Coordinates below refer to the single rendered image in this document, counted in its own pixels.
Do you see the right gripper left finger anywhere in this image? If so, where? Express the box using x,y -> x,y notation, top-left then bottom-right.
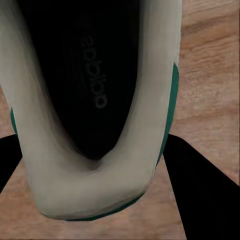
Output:
0,134 -> 23,193

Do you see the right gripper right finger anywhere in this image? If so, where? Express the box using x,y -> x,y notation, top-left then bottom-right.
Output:
163,134 -> 240,240

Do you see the gym shoe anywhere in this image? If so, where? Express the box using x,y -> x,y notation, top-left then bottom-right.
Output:
0,0 -> 183,222

